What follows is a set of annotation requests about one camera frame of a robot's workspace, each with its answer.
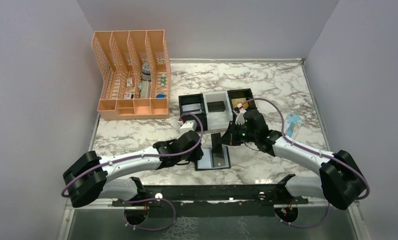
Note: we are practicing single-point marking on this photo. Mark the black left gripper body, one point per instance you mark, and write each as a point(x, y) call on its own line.
point(194, 155)

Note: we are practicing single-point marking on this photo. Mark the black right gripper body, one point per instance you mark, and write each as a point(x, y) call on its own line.
point(241, 134)

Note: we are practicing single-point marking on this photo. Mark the black credit card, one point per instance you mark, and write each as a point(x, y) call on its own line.
point(216, 143)

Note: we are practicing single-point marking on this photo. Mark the black leather card holder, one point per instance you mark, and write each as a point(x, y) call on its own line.
point(213, 161)

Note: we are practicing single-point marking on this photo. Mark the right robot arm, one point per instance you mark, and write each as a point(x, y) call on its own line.
point(337, 177)

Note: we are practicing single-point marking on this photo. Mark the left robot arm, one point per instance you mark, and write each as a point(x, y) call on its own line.
point(85, 180)

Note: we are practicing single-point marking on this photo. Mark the white middle card bin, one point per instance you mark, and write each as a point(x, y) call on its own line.
point(217, 120)

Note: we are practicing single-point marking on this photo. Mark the silver card in left bin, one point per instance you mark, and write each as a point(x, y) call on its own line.
point(194, 108)

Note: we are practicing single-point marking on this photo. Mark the gold credit card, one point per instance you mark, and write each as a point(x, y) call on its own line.
point(236, 101)

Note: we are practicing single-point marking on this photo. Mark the black card in white bin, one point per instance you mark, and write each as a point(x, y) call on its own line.
point(216, 106)

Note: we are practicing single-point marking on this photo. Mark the black left card bin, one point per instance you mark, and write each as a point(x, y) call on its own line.
point(194, 98)

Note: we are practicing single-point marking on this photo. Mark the blue nail clipper package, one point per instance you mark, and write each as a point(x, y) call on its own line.
point(292, 125)

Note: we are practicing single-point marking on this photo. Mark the green white small tube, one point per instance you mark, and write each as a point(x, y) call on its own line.
point(163, 81)

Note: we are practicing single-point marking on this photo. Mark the grey flat box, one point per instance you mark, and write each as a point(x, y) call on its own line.
point(144, 89)

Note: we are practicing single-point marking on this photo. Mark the red white small box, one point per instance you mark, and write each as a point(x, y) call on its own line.
point(128, 95)

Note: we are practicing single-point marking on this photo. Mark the peach plastic file organizer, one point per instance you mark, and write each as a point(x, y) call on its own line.
point(120, 55)

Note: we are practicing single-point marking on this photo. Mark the black mounting rail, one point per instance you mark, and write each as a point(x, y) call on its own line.
point(213, 200)

